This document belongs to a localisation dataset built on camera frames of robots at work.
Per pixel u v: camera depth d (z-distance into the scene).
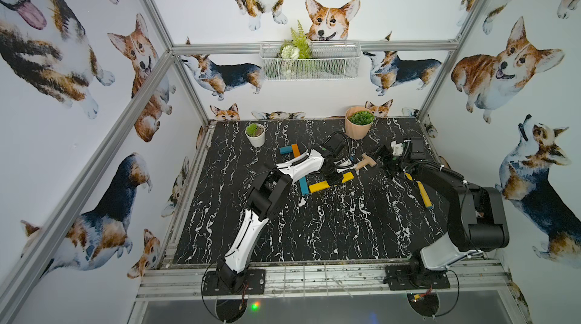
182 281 0.75
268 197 0.57
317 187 0.95
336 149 0.81
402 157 0.78
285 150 1.07
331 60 0.92
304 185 0.96
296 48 0.82
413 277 0.68
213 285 0.72
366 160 1.03
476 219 0.46
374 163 1.03
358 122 1.06
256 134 1.06
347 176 0.96
